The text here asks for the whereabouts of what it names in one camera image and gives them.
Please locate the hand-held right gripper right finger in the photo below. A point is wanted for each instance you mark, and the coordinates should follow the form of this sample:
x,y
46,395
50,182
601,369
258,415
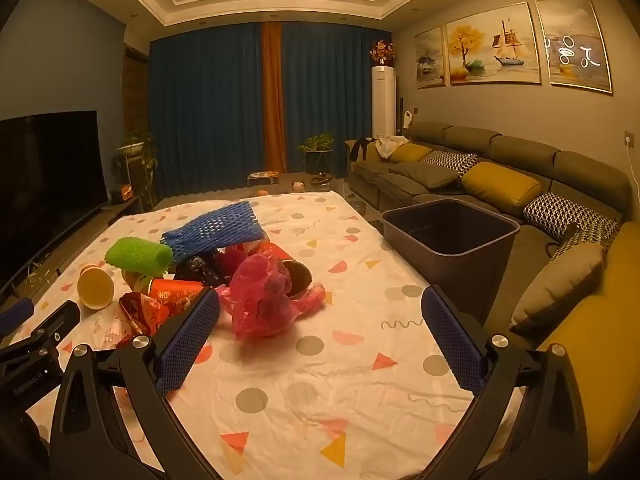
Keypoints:
x,y
452,345

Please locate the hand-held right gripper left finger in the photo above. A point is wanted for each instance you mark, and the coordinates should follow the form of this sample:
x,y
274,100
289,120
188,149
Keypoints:
x,y
187,345

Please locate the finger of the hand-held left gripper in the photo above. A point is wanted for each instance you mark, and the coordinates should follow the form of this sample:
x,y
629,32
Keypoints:
x,y
62,316
17,314

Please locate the white red printed paper cup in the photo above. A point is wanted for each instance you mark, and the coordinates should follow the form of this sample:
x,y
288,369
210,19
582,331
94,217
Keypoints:
x,y
95,287

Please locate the red snack wrapper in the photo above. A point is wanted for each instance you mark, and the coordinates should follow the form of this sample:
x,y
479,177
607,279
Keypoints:
x,y
142,316

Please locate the red cylindrical packet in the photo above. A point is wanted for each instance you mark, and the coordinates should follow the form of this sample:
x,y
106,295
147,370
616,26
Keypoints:
x,y
172,292

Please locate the black plastic bag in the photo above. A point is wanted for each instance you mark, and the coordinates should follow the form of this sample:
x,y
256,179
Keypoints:
x,y
200,267

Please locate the small paper cup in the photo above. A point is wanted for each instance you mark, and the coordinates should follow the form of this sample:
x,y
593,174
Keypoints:
x,y
132,280

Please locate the dark grey plastic bin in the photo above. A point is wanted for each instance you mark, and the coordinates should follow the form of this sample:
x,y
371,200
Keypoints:
x,y
450,265

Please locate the pink plastic bag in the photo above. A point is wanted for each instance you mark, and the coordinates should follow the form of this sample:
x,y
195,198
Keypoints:
x,y
260,300

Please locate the green foam net sleeve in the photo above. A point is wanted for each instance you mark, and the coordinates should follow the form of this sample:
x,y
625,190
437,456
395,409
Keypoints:
x,y
140,256

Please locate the blue foam net sleeve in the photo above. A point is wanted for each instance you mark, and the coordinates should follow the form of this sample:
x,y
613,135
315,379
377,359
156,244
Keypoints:
x,y
215,230

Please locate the grey cushion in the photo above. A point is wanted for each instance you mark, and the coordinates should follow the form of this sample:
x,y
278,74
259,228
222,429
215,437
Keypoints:
x,y
555,285
430,175

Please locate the dark television stand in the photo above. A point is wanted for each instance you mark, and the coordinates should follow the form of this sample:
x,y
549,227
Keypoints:
x,y
117,210

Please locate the flat screen television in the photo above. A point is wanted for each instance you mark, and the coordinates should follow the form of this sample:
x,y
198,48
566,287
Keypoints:
x,y
45,185

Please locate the printed white tablecloth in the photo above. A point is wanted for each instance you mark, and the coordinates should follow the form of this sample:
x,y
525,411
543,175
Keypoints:
x,y
320,360

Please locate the small orange gadget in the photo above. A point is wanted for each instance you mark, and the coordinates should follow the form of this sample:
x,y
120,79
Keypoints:
x,y
124,193

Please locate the mustard sofa seat pad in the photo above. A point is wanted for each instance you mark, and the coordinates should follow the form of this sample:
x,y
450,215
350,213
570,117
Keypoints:
x,y
590,350

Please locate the black handbag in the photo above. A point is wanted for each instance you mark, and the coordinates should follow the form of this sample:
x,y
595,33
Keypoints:
x,y
570,234

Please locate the big mustard cushion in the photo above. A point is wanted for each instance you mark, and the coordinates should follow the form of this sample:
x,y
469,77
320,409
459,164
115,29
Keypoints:
x,y
500,186

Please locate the black ashtray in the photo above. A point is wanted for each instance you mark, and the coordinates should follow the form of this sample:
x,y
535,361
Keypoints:
x,y
359,204

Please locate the black white patterned cushion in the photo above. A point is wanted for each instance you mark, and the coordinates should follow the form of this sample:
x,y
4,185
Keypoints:
x,y
565,214
450,162
592,237

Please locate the trailing plant on stand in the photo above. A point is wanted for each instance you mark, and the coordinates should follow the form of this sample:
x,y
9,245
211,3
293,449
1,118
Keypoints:
x,y
136,147

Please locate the flat printed box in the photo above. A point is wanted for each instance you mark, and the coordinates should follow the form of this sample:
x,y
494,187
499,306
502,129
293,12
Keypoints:
x,y
263,177

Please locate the grey coffee table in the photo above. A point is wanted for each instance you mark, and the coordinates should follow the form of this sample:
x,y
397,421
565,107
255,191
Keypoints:
x,y
335,190

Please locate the pink piggy figurine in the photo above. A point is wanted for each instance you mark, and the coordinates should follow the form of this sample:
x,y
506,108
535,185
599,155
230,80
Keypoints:
x,y
299,185

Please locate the small mustard cushion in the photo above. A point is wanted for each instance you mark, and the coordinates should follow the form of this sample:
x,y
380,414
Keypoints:
x,y
410,152

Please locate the white cloth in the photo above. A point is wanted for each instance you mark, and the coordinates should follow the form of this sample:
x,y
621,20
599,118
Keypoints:
x,y
391,145

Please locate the grey sofa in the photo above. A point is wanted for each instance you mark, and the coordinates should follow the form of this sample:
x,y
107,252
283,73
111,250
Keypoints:
x,y
525,147

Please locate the brown tea tray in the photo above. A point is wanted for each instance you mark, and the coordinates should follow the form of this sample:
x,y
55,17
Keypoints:
x,y
320,178

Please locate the black garment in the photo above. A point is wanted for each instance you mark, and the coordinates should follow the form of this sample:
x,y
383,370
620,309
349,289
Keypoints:
x,y
360,148

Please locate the potted plant dark pot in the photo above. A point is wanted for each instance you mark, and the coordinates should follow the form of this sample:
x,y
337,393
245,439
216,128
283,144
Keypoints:
x,y
317,157

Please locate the white plastic jug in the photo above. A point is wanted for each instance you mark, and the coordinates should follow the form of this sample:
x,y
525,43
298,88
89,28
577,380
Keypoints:
x,y
407,121

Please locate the blue curtain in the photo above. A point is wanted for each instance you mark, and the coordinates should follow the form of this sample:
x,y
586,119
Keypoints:
x,y
205,110
330,90

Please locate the black slim pole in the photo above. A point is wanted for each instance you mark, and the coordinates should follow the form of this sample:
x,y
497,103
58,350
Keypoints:
x,y
400,115

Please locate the white standing air conditioner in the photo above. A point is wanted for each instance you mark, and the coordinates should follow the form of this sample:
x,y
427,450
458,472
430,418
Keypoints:
x,y
383,102

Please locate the orange curtain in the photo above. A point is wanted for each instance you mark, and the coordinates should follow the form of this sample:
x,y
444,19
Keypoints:
x,y
273,100

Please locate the small landscape painting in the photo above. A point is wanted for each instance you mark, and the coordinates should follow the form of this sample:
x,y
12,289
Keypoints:
x,y
430,57

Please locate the artificial flower arrangement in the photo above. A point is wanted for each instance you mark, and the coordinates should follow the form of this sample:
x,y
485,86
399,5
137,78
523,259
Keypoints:
x,y
382,52

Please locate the sailboat and tree painting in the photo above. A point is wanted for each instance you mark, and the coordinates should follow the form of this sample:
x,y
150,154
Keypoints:
x,y
492,42

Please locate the framed painting with glare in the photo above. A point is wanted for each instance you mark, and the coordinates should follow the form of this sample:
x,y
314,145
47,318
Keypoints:
x,y
575,42

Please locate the wall socket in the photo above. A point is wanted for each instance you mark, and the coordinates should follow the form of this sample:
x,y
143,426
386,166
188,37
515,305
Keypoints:
x,y
629,138

